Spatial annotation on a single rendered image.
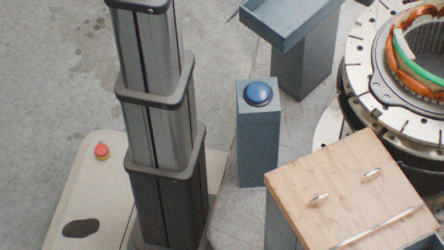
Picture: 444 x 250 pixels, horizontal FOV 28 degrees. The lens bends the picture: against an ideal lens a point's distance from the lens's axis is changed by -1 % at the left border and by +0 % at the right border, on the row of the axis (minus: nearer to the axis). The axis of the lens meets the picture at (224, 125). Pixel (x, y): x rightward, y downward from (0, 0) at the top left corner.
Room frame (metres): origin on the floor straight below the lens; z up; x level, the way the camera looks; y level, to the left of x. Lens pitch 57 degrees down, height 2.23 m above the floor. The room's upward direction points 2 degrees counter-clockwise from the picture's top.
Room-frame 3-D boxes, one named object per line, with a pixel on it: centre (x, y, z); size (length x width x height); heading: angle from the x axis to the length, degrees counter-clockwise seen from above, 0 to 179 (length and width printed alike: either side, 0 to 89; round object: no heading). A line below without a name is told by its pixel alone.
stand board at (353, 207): (0.62, -0.19, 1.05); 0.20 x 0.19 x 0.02; 25
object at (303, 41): (1.06, -0.16, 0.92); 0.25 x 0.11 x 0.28; 134
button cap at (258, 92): (0.84, -0.06, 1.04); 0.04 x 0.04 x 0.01
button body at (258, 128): (0.84, -0.06, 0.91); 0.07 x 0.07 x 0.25; 2
